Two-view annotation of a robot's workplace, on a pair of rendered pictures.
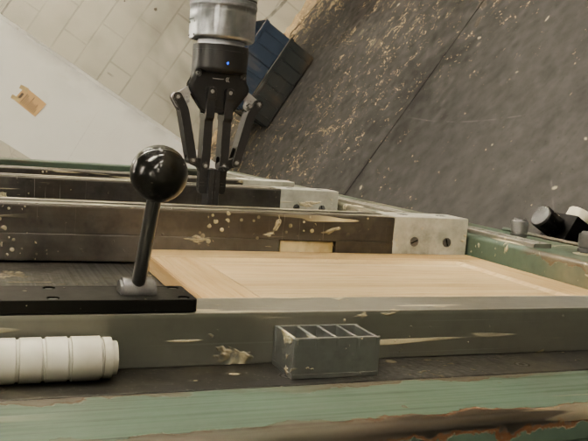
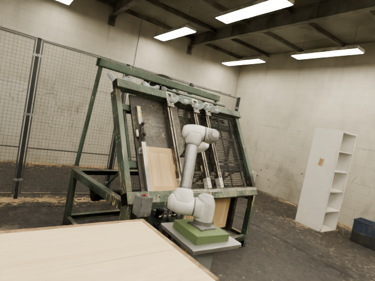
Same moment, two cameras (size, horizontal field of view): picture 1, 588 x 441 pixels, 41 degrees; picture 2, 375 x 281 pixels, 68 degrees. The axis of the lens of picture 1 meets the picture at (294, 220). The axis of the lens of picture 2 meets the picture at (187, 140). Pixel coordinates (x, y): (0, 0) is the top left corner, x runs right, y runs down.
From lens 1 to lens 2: 2.63 m
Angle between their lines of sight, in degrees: 54
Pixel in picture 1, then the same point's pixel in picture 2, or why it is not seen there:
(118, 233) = (172, 145)
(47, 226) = (171, 139)
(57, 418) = (122, 127)
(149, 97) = (363, 203)
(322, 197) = (207, 185)
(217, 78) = not seen: hidden behind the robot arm
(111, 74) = (365, 189)
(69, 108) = (323, 173)
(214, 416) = (122, 133)
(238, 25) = not seen: hidden behind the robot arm
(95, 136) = (318, 182)
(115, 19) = not seen: outside the picture
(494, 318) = (144, 165)
